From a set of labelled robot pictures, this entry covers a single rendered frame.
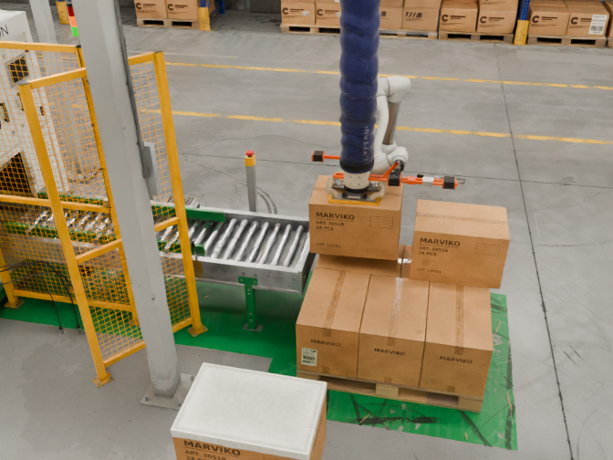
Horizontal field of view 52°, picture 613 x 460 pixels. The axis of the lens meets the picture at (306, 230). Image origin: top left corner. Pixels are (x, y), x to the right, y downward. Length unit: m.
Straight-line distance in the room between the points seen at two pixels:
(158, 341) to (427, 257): 1.81
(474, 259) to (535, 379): 0.94
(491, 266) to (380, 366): 0.98
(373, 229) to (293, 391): 1.57
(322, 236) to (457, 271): 0.93
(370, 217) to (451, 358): 1.01
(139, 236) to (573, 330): 3.21
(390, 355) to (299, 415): 1.30
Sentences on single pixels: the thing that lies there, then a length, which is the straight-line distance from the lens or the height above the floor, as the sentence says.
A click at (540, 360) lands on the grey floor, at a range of 4.76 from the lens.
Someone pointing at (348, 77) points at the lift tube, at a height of 1.91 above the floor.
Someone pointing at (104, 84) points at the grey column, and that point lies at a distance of 3.15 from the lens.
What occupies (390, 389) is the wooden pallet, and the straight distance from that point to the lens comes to 4.22.
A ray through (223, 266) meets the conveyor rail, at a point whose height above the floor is 0.56.
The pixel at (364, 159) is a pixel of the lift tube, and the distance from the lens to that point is 4.01.
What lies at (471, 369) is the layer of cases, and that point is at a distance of 4.04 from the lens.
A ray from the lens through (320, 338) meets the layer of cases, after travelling 4.00.
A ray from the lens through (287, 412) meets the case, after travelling 2.86.
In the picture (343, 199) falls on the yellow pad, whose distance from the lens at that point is 4.12.
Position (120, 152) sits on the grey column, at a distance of 3.28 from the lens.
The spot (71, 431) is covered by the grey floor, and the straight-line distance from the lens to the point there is 4.37.
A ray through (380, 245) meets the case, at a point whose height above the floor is 0.79.
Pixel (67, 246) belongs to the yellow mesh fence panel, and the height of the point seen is 1.12.
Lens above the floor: 3.20
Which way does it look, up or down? 34 degrees down
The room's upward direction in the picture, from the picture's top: 1 degrees counter-clockwise
